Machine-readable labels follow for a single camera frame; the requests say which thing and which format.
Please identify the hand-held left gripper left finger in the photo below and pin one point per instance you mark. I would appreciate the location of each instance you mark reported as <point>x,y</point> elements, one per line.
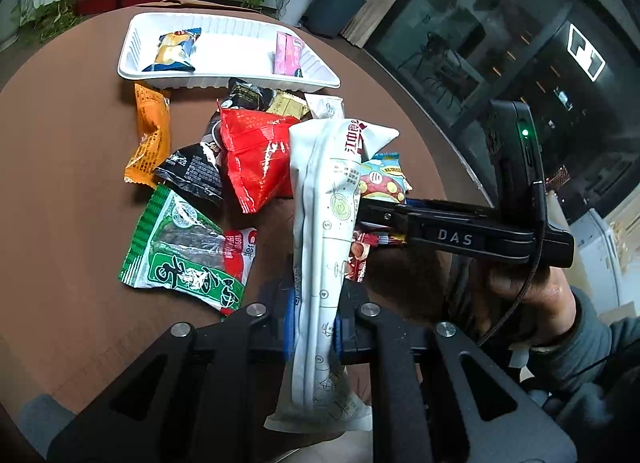
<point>288,328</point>

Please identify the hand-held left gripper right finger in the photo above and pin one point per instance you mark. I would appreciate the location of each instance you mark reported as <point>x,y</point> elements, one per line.
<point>339,340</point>

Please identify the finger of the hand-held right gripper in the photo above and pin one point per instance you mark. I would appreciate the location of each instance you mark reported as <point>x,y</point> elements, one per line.
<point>382,215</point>

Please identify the small red white candy packet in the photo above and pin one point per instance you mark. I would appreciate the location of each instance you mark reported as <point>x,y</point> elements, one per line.
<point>361,255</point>

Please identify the long white snack packet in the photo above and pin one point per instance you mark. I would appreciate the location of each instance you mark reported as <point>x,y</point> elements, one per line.
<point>320,243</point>

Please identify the gold foil snack packet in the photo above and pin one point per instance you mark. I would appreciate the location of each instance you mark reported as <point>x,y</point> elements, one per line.
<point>285,104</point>

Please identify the white plastic tray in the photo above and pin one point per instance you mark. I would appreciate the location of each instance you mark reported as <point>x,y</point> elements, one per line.
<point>235,53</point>

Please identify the person's right forearm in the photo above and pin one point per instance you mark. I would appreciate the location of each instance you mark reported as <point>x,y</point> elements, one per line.
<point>590,358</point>

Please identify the person's right hand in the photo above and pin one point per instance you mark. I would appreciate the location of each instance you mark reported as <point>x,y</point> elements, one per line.
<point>545,303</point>

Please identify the colourful cartoon snack packet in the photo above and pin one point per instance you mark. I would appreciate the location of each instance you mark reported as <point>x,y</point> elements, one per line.
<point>382,180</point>

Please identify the flat red white snack packet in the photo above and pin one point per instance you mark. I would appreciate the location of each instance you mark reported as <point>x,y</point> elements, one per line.
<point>242,253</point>

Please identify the white box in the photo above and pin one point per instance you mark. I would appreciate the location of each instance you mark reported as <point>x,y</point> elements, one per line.
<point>595,253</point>

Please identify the small white snack packet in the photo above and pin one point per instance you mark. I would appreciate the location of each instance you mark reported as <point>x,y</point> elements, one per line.
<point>327,105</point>

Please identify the green snack packet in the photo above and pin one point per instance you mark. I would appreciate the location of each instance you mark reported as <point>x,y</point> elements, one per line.
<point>175,253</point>

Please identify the large red snack packet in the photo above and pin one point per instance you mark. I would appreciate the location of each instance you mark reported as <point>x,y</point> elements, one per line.
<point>255,158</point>

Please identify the black snack packet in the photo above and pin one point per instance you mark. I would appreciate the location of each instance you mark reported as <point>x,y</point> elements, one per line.
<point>192,170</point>

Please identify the dark gold-print snack packet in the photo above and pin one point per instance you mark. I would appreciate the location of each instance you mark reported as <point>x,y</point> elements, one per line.
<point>245,93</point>

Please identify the pink snack packet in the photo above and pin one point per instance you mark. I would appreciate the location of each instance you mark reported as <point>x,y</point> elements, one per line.
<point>287,55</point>

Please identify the orange snack packet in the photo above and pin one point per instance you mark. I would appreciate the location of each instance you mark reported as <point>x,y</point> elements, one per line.
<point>147,133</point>

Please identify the grey chair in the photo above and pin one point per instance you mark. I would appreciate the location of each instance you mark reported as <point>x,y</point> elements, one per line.
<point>45,418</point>

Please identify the blue yellow chips packet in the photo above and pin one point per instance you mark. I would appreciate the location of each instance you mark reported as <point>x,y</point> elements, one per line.
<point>172,50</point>

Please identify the red storage box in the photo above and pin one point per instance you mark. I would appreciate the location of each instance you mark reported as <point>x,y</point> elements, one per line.
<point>142,0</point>
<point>95,5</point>

